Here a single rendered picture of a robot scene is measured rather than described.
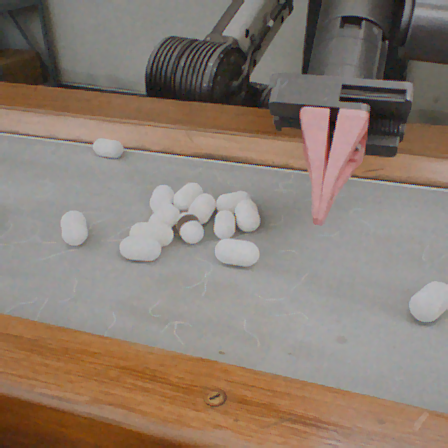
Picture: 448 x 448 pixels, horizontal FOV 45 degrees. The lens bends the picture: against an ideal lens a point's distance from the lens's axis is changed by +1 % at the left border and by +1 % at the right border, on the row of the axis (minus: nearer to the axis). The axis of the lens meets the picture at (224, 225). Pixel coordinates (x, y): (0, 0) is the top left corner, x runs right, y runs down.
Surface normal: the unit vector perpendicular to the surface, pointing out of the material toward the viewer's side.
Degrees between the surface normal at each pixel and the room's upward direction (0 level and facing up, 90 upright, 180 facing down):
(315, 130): 62
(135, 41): 91
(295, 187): 0
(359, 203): 0
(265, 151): 45
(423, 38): 104
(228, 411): 0
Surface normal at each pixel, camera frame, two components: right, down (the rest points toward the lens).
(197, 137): -0.21, -0.25
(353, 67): 0.03, -0.29
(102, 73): -0.36, 0.46
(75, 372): 0.00, -0.85
